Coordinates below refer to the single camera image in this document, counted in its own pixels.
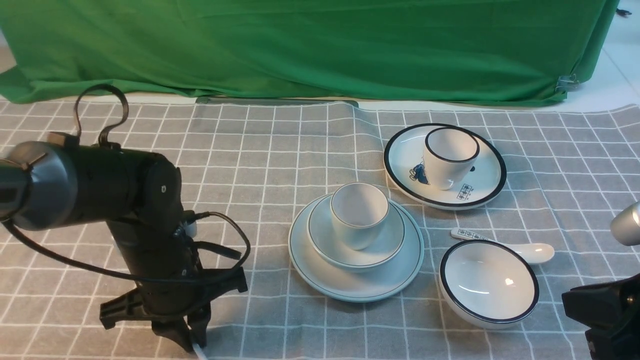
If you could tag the white black-rimmed cup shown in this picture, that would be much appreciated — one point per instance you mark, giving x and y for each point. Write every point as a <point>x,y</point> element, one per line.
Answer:
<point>449,154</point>

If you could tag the grey checked tablecloth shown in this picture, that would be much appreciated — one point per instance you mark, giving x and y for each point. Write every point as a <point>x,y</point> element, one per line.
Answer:
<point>569,174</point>

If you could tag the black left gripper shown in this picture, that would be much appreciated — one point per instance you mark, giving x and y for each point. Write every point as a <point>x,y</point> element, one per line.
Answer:
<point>175,276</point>

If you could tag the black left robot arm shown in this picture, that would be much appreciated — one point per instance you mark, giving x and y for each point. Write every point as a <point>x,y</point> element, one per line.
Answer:
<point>59,183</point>

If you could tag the pale blue ceramic cup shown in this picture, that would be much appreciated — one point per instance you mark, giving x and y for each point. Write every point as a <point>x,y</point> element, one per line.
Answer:
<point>358,211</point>

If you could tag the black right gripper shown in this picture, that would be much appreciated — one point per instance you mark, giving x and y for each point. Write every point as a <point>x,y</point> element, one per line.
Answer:
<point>611,311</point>

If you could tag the white patterned ceramic spoon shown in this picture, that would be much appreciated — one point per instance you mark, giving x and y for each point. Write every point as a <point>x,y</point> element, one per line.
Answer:
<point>533,253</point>

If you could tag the pale blue ceramic bowl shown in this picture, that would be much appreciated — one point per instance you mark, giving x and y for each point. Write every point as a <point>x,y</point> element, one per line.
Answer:
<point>350,249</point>

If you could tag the white black-rimmed plate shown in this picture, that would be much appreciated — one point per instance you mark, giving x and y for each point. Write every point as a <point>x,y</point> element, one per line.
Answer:
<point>403,164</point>

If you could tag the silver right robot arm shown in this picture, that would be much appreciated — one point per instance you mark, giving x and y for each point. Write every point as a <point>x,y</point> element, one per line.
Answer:
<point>624,227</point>

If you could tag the pale blue ceramic spoon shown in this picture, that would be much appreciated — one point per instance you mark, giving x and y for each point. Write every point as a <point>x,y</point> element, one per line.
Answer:
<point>199,353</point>

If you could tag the green backdrop cloth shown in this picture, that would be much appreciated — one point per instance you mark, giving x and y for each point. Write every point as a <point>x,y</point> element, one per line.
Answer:
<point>481,52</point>

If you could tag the white black-rimmed bowl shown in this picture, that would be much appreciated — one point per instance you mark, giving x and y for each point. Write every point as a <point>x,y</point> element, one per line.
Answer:
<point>487,284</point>

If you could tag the metal binder clip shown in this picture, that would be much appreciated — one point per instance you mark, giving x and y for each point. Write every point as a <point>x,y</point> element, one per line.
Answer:
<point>567,83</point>

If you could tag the pale blue ceramic plate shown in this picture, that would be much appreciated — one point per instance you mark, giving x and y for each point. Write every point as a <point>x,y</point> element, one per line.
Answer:
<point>383,281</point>

